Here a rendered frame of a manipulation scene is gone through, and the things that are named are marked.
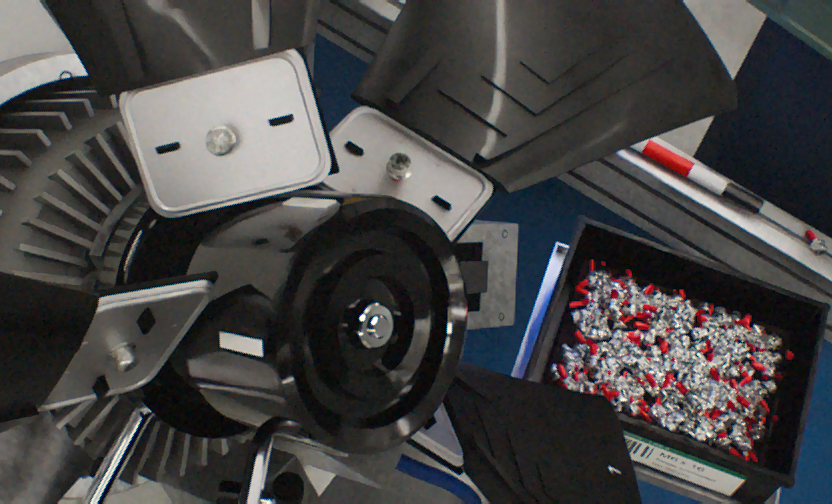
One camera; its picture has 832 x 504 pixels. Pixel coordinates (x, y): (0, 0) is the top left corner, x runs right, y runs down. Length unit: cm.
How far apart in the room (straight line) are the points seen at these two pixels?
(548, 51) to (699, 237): 44
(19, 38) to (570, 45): 33
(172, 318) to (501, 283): 35
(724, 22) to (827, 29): 134
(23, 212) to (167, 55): 13
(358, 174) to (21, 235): 17
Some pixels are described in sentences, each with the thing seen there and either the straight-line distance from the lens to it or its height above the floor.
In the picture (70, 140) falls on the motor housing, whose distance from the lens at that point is 65.
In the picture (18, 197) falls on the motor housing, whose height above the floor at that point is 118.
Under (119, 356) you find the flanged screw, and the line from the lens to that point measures 54.
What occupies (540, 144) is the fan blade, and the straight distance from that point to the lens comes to 66.
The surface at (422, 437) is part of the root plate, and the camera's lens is 62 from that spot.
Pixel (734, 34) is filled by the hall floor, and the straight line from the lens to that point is 243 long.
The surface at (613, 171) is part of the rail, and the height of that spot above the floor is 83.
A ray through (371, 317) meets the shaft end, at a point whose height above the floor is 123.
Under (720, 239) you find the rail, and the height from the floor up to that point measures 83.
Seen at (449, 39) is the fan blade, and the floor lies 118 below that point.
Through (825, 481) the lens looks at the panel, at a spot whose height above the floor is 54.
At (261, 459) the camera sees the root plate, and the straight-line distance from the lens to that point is 55.
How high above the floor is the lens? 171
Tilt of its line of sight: 59 degrees down
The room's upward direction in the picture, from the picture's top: 10 degrees clockwise
